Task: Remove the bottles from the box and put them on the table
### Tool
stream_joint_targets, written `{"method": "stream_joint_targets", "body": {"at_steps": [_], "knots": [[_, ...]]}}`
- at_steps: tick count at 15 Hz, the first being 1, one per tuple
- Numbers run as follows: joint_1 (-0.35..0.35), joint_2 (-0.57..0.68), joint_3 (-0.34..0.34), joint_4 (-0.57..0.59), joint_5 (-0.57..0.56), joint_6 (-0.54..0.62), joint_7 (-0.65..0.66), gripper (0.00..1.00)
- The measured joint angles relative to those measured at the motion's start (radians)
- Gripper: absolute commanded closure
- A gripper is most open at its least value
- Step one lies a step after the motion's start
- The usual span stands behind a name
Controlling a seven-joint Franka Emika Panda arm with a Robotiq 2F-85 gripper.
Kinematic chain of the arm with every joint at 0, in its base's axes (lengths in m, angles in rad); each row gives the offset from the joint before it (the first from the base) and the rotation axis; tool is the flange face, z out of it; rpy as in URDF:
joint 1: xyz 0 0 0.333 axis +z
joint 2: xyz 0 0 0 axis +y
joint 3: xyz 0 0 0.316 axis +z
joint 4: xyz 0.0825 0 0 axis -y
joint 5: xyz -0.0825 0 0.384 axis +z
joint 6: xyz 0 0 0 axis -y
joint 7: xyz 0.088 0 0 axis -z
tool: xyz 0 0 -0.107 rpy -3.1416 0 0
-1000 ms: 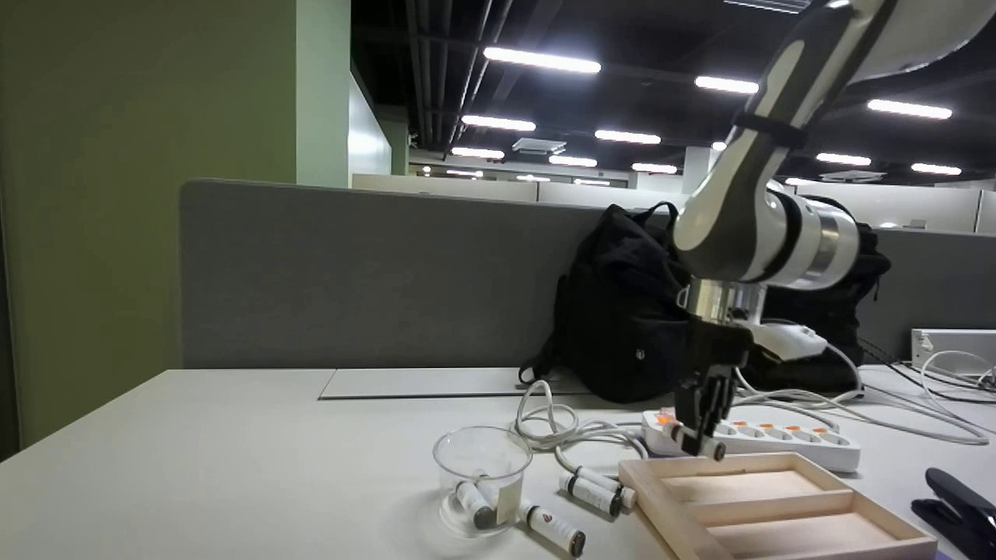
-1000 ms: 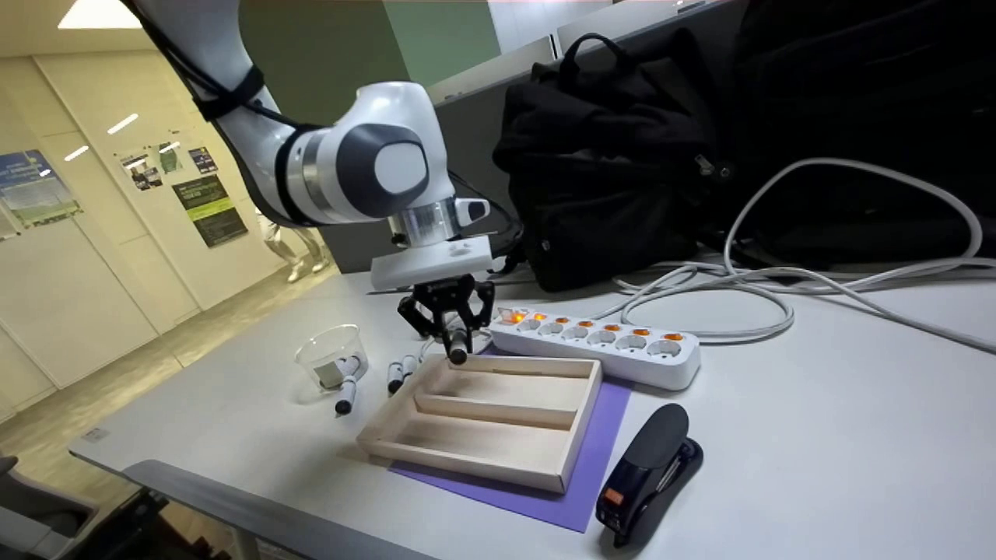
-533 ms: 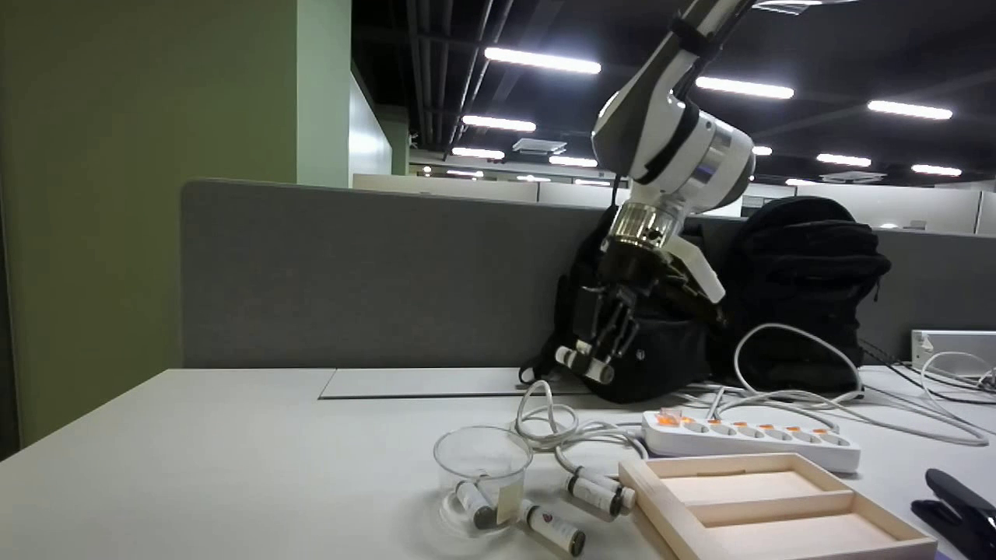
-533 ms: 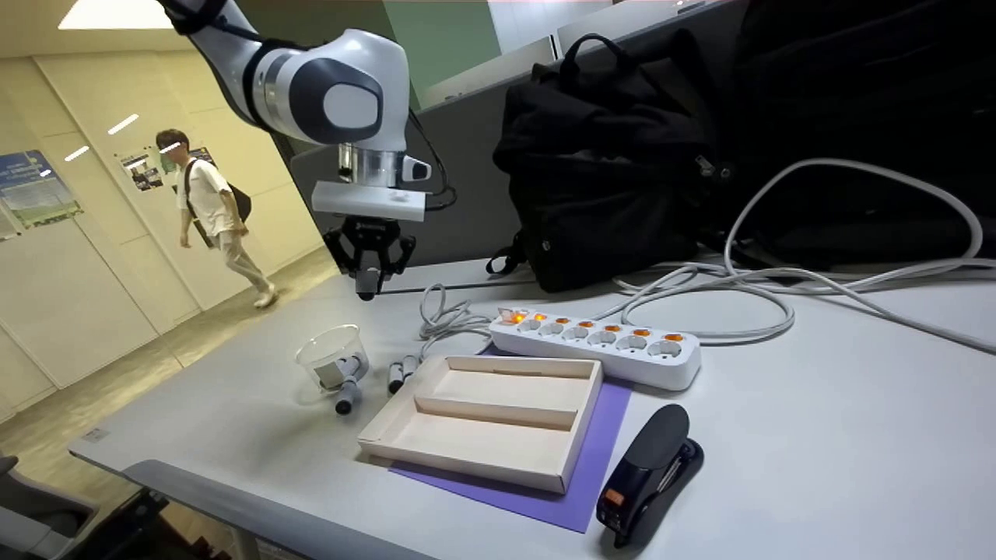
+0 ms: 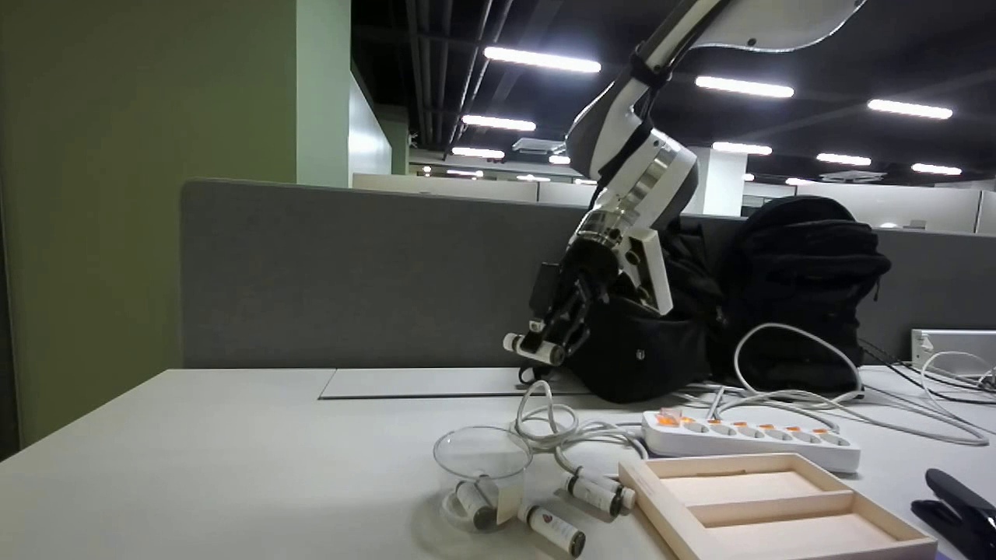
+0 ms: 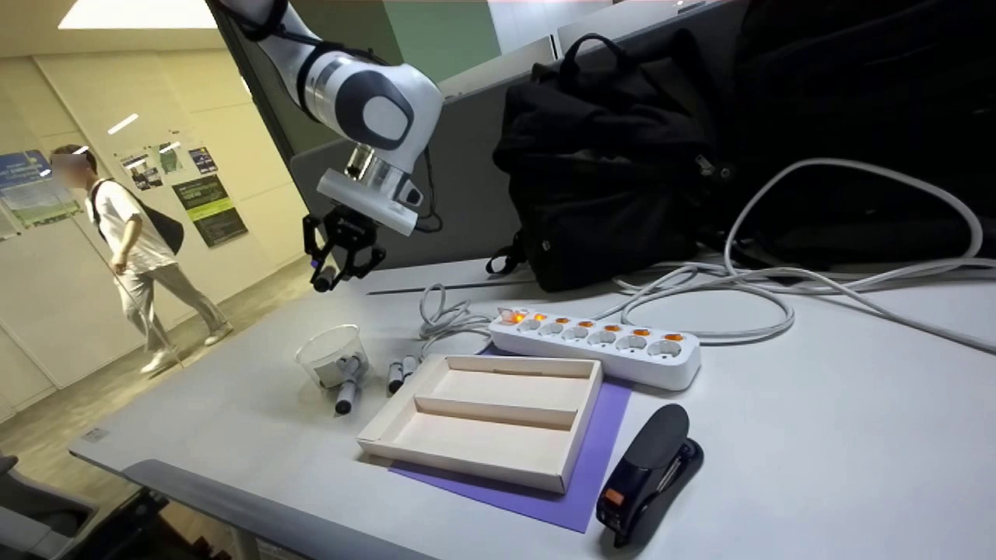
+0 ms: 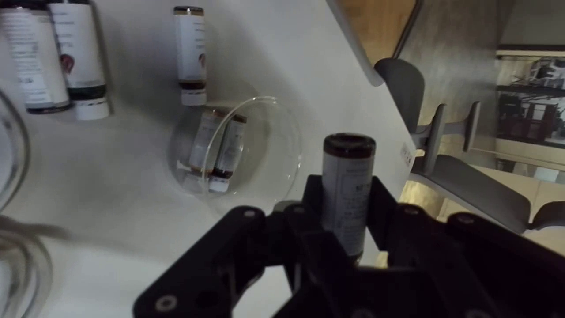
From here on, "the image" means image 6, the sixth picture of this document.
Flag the grey desk partition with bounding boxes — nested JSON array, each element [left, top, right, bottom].
[[212, 0, 996, 275]]

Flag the clear plastic cup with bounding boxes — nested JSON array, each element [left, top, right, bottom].
[[292, 319, 367, 393]]

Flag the small white bottle black cap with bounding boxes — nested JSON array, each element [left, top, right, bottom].
[[333, 360, 367, 420]]

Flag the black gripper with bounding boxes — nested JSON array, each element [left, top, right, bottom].
[[301, 202, 389, 295]]

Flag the wall poster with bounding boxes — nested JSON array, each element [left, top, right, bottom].
[[0, 148, 81, 231], [168, 171, 251, 253], [123, 153, 168, 196]]

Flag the thin white coiled cable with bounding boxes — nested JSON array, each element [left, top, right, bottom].
[[415, 281, 504, 342]]

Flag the thick white power cable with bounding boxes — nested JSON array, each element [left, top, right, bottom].
[[610, 156, 996, 356]]

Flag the walking person white shirt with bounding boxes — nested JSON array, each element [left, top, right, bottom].
[[47, 140, 233, 378]]

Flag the black backpack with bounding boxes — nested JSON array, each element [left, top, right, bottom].
[[482, 26, 750, 295]]

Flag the white power strip orange switches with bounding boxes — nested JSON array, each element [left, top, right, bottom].
[[482, 304, 707, 395]]

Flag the purple paper sheet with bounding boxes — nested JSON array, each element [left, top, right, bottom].
[[387, 344, 636, 539]]

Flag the wooden two-compartment box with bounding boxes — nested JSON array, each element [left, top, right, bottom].
[[354, 352, 607, 498]]

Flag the small white block object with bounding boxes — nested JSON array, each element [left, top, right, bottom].
[[387, 356, 420, 398]]

